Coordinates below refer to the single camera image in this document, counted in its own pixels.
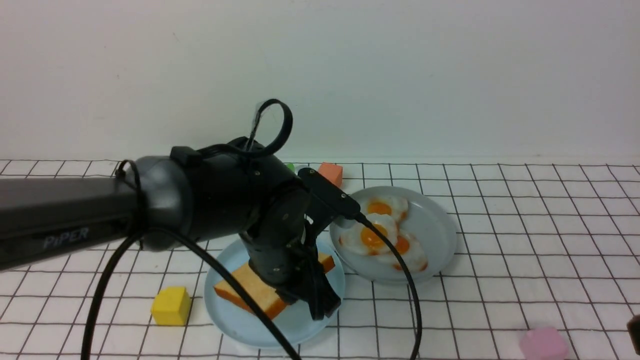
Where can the grey egg plate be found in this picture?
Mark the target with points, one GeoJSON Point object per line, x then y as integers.
{"type": "Point", "coordinates": [426, 220]}

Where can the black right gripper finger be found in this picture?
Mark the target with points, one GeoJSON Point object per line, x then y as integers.
{"type": "Point", "coordinates": [633, 330]}

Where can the pink cube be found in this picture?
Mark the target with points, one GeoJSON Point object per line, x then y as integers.
{"type": "Point", "coordinates": [543, 343]}

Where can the light blue center plate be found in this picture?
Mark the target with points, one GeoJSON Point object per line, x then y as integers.
{"type": "Point", "coordinates": [294, 322]}

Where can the yellow cube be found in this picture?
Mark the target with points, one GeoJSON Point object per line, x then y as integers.
{"type": "Point", "coordinates": [172, 307]}

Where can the toast slice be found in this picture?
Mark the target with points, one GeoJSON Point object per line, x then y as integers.
{"type": "Point", "coordinates": [263, 295]}

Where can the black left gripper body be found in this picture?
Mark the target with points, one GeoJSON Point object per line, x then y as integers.
{"type": "Point", "coordinates": [279, 256]}

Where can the orange cube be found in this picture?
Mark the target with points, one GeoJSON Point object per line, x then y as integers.
{"type": "Point", "coordinates": [332, 172]}

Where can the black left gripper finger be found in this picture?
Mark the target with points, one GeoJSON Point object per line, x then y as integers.
{"type": "Point", "coordinates": [295, 290]}
{"type": "Point", "coordinates": [320, 296]}

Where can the checkered white tablecloth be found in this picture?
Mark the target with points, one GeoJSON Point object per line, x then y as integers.
{"type": "Point", "coordinates": [539, 245]}

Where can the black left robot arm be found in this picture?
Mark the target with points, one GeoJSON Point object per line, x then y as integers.
{"type": "Point", "coordinates": [200, 198]}

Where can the fried egg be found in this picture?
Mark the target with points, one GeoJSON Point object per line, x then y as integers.
{"type": "Point", "coordinates": [394, 206]}
{"type": "Point", "coordinates": [361, 240]}
{"type": "Point", "coordinates": [411, 252]}

